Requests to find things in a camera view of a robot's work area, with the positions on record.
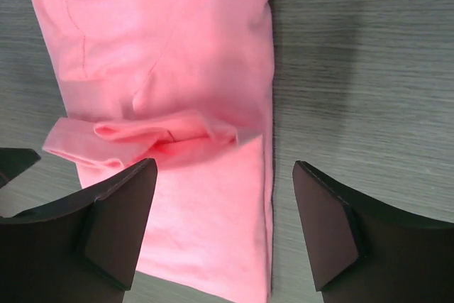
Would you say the light pink t shirt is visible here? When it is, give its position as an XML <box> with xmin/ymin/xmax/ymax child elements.
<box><xmin>32</xmin><ymin>0</ymin><xmax>275</xmax><ymax>302</ymax></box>

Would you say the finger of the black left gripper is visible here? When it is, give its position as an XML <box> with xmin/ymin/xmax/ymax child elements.
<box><xmin>0</xmin><ymin>147</ymin><xmax>41</xmax><ymax>187</ymax></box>

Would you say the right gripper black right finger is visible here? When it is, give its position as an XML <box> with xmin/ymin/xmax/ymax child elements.
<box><xmin>292</xmin><ymin>161</ymin><xmax>453</xmax><ymax>303</ymax></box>

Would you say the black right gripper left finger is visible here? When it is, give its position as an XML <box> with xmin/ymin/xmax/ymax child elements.
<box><xmin>1</xmin><ymin>159</ymin><xmax>157</xmax><ymax>302</ymax></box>

